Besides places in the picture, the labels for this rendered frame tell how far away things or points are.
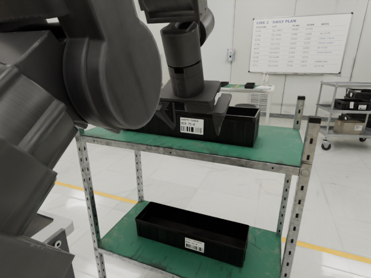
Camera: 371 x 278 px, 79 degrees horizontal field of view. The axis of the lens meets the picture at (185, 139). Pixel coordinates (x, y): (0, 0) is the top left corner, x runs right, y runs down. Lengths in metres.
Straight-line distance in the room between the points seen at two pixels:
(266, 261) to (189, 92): 1.03
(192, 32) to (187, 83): 0.08
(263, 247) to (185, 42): 1.15
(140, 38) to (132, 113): 0.05
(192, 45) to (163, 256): 1.05
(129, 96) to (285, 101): 5.50
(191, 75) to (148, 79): 0.19
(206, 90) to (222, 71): 5.30
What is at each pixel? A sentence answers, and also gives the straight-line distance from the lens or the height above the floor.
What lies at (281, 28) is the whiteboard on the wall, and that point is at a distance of 5.57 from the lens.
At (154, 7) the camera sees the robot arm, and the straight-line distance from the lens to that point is 0.35.
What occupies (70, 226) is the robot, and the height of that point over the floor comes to 1.04.
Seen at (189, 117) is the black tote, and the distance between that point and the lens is 0.88.
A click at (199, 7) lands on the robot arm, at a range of 0.34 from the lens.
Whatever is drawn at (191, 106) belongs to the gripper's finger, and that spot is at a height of 1.17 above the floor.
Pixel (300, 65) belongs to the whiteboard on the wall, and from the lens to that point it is 5.56.
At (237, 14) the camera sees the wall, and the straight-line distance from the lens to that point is 5.72.
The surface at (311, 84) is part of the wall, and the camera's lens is 5.63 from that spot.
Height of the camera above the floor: 1.25
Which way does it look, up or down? 19 degrees down
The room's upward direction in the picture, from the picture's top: straight up
